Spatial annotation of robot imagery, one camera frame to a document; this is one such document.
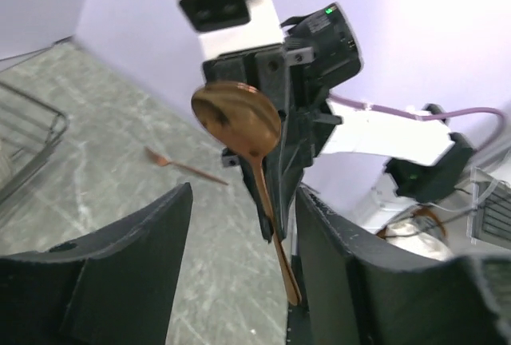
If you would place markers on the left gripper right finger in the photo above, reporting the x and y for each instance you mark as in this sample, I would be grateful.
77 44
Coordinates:
359 289

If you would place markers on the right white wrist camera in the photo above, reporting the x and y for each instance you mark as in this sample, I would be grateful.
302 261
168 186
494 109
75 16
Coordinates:
223 1

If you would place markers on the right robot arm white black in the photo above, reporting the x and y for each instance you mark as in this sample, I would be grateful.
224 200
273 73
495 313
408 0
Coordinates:
424 157

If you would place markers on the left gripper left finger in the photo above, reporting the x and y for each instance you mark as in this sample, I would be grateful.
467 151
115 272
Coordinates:
113 286

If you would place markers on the copper fork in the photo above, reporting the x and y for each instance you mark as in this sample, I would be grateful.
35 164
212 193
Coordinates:
163 161

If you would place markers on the copper spoon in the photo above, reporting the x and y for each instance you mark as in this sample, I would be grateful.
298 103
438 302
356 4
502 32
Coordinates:
246 122

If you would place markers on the black wire dish rack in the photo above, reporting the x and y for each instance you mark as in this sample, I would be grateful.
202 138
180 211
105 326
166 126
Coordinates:
31 130

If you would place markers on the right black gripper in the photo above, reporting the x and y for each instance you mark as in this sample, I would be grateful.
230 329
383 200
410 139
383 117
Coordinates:
288 80

